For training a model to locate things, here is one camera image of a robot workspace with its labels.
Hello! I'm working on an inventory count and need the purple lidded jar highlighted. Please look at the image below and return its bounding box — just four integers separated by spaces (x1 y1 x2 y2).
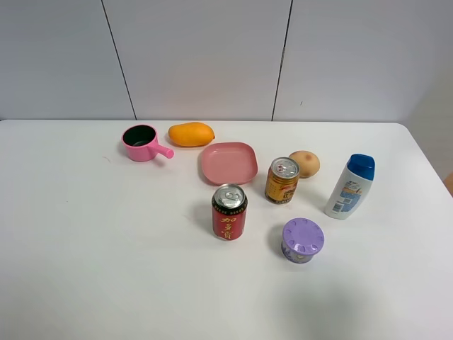
281 217 325 264

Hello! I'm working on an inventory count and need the pink square plate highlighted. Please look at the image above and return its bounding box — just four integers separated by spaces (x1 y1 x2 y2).
199 142 258 186

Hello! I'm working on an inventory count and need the red drink can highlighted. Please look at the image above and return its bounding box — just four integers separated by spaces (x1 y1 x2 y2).
212 183 248 241

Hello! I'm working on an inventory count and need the orange mango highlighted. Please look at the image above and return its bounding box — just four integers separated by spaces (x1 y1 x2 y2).
168 122 215 147

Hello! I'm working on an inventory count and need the yellow drink can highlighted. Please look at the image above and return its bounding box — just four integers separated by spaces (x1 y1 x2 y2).
265 157 300 205

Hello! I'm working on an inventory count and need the brown potato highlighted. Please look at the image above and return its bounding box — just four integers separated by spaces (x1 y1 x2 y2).
289 150 321 179

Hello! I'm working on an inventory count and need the pink toy saucepan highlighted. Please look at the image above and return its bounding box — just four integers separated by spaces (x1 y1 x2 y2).
122 124 174 162

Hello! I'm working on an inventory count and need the white blue-capped shampoo bottle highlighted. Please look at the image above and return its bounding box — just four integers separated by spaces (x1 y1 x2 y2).
324 154 375 220

